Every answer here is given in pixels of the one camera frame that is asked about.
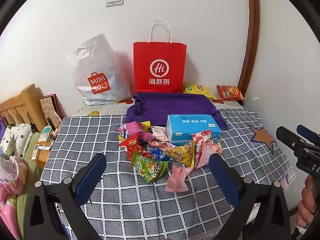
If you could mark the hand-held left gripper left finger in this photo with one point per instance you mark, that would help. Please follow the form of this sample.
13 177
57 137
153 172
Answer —
90 180

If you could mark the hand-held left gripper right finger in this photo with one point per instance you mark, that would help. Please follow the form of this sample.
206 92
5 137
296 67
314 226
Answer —
223 180

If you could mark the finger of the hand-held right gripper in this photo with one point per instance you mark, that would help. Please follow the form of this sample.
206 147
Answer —
306 132
287 137

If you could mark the dusty pink snack packet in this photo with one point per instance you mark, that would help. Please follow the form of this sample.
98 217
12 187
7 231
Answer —
176 180

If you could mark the pink strawberry snack packet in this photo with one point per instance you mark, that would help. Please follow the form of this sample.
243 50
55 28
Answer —
202 136
160 133

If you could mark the yellow rice cracker packet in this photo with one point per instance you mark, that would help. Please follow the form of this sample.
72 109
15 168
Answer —
181 155

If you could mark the red snack packet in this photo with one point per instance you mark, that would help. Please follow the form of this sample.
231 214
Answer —
130 146

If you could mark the green snack packet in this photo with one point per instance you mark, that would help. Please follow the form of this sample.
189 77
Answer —
147 167

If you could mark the blue snack packet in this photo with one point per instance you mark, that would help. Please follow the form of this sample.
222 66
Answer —
160 154

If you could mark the magenta and yellow candy packet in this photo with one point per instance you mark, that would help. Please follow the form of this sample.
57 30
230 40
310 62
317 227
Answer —
136 128

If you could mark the person's right hand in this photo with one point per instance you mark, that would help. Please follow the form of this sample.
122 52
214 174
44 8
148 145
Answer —
306 202

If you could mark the grey checked blanket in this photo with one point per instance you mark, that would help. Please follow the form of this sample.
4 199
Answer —
125 205

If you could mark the wooden nightstand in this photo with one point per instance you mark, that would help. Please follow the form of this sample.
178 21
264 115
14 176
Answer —
46 155

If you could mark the green bedding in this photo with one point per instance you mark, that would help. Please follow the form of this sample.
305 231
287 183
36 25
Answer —
32 165

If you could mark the white remote control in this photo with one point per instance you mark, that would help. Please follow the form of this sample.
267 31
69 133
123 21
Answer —
35 151

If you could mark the blue tissue pack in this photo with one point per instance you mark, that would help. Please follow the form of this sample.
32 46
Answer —
190 127

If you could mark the small teal box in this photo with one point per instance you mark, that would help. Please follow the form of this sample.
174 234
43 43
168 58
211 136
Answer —
45 132

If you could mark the orange chip bag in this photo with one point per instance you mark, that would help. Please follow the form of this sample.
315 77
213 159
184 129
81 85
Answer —
230 92

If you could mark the pink plastic bag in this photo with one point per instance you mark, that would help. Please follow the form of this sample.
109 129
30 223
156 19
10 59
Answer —
10 177

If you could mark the patterned gift box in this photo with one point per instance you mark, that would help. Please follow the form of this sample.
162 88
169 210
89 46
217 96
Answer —
48 107

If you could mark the white flowered pillow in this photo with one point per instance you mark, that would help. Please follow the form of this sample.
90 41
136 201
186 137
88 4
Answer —
15 135

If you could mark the purple towel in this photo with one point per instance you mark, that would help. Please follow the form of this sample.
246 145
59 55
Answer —
170 105

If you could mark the yellow chip bag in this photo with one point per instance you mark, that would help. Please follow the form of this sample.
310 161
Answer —
197 89

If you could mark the wooden rack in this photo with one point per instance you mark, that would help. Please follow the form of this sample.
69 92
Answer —
27 102

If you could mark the purple garment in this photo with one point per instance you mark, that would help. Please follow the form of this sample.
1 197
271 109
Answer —
2 130

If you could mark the white plastic bag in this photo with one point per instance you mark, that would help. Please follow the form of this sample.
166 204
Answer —
100 62

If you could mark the red paper bag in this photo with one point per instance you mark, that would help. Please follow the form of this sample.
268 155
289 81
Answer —
160 55

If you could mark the brown wooden door frame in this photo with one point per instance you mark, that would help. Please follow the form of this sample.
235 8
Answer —
251 42

